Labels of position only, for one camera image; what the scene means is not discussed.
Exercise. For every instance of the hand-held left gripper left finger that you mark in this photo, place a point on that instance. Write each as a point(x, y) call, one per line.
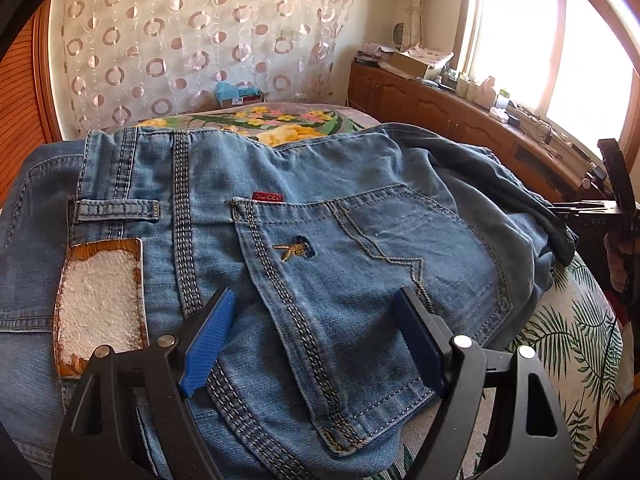
point(207, 345)

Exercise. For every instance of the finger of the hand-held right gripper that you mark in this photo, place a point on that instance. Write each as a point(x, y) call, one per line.
point(582, 205)

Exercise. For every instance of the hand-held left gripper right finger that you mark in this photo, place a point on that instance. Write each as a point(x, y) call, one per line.
point(417, 340)

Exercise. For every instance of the blue denim pants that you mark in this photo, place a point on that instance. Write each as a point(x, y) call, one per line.
point(320, 220)

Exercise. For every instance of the person's right hand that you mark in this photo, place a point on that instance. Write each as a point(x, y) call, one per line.
point(614, 255)

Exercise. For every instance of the white power strip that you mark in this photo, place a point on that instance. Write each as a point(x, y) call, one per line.
point(527, 115)

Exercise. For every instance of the leaf print bedsheet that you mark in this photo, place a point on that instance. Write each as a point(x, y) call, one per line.
point(565, 340)

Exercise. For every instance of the white bottle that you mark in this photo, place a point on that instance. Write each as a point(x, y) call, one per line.
point(488, 91)

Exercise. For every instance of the window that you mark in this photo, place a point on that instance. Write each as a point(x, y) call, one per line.
point(550, 35)

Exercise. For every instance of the wooden cabinet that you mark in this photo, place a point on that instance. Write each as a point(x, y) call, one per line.
point(450, 110)

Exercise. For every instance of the open cardboard box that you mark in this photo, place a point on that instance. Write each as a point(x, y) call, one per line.
point(412, 65)

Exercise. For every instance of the floral blanket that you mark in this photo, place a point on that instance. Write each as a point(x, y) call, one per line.
point(280, 122)

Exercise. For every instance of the small cardboard box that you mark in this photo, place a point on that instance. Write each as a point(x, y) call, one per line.
point(245, 101)

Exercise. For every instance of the cream window curtain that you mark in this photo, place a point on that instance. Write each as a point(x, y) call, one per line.
point(430, 5)

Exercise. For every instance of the wooden headboard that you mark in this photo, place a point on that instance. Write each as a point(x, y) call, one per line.
point(30, 100)

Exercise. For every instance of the sheer circle pattern curtain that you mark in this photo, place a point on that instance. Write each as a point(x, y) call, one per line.
point(200, 35)

